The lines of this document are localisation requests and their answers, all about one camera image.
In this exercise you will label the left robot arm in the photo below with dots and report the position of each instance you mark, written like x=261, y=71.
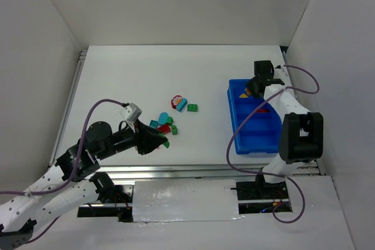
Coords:
x=73, y=180

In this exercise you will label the red flower lego piece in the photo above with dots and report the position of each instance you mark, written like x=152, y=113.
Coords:
x=175, y=101

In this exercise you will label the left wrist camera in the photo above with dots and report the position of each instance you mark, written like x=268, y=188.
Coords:
x=130, y=113

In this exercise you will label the blue compartment tray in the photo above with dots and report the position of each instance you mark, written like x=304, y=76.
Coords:
x=261, y=132

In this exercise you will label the white foil cover plate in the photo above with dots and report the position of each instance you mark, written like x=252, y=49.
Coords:
x=185, y=201

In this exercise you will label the green square lego brick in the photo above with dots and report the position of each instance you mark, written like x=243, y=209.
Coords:
x=192, y=107

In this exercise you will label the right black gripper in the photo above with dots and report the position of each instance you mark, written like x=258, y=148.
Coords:
x=256, y=85

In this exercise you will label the aluminium frame rail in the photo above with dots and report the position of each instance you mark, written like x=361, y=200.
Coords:
x=134, y=173

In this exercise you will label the green lego with red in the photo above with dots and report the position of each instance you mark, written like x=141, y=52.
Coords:
x=174, y=130

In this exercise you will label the green curved lego brick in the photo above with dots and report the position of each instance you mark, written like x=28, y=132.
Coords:
x=166, y=143

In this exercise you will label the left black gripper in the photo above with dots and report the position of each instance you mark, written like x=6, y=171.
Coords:
x=140, y=140

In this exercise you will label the light blue long lego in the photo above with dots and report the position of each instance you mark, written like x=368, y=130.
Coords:
x=181, y=105

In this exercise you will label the small green lego brick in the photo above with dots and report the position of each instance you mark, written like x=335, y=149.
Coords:
x=169, y=120

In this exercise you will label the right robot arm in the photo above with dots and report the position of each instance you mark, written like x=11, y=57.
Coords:
x=301, y=138

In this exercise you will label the light blue oval lego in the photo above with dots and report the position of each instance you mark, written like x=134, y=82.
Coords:
x=163, y=118

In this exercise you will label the teal square lego brick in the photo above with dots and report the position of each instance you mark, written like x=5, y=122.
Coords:
x=153, y=124

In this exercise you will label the large red lego brick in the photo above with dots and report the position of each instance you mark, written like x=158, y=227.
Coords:
x=164, y=129

